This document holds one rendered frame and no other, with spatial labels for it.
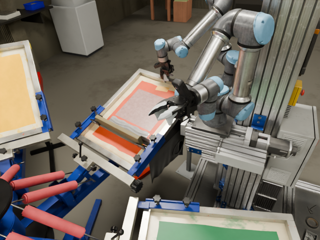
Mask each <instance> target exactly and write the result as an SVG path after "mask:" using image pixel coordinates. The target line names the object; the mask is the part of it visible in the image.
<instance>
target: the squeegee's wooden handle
mask: <svg viewBox="0 0 320 240"><path fill-rule="evenodd" d="M95 119H96V120H97V122H98V123H99V124H101V125H103V126H105V127H107V128H109V129H111V130H113V131H114V132H116V133H118V134H120V135H122V136H124V137H126V138H128V139H129V140H131V141H133V142H135V143H138V144H140V145H142V143H143V141H142V139H141V137H140V136H139V135H137V134H135V133H133V132H131V131H129V130H127V129H125V128H123V127H121V126H119V125H117V124H115V123H113V122H111V121H109V120H107V119H105V118H103V117H101V116H99V115H96V116H95Z"/></svg>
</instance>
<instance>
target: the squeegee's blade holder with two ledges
mask: <svg viewBox="0 0 320 240"><path fill-rule="evenodd" d="M100 126H101V127H103V128H104V129H106V130H108V131H110V132H112V133H114V134H116V135H117V136H119V137H121V138H123V139H125V140H127V141H128V142H130V143H132V144H134V145H136V144H135V142H133V141H131V140H129V139H128V138H126V137H124V136H122V135H120V134H118V133H116V132H114V131H113V130H111V129H109V128H107V127H105V126H103V125H100Z"/></svg>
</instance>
